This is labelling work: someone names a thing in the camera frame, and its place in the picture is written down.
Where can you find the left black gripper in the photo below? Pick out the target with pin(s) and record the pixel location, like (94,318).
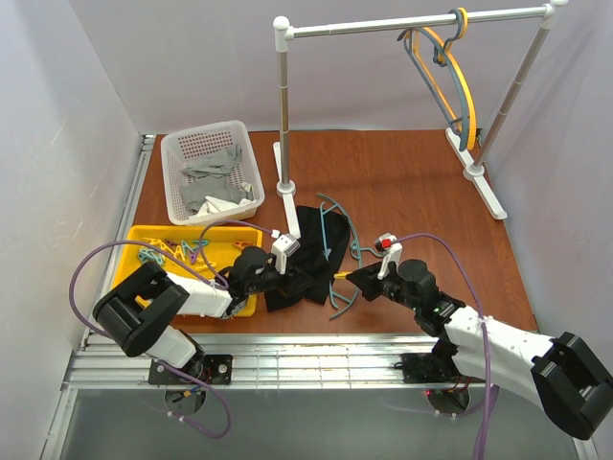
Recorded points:
(291,279)

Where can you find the teal plastic hanger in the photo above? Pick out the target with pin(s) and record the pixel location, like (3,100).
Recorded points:
(328,205)

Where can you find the black underwear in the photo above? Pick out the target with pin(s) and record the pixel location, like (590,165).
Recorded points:
(310,256)

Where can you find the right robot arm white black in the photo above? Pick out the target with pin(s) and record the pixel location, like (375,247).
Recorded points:
(560,375)

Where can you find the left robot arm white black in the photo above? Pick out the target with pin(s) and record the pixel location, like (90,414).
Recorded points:
(138,312)

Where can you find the yellow plastic hanger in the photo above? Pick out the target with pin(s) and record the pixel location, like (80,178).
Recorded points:
(463,124)

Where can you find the orange clothespin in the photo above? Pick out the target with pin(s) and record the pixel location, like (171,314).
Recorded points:
(240,245)

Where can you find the yellow plastic tray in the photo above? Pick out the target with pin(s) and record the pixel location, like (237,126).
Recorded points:
(230,249)

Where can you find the white cloth in basket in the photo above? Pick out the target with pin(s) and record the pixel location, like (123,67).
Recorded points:
(219,198)

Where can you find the pale yellow clothespin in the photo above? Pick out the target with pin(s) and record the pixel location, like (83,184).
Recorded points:
(160,245)

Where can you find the grey cloth in basket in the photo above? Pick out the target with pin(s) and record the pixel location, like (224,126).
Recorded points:
(210,169)

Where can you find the white plastic laundry basket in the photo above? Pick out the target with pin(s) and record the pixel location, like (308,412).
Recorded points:
(183,146)

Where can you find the teal clothespin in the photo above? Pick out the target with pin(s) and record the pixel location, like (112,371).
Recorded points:
(146,255)

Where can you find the white metal clothes rack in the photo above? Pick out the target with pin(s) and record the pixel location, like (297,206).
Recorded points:
(473,161)

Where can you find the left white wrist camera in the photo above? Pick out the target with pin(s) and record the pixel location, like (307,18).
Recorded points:
(282,248)

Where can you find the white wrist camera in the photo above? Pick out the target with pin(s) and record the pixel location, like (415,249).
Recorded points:
(390,249)
(282,248)

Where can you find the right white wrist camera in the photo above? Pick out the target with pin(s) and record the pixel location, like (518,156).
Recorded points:
(390,249)

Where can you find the aluminium rail frame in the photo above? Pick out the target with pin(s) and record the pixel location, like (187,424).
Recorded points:
(299,349)

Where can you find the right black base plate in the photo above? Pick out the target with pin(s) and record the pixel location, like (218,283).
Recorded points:
(427,368)

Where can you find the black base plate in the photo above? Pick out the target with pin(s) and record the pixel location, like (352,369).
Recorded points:
(427,368)
(212,369)

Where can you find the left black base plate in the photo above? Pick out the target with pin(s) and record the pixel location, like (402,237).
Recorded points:
(212,369)

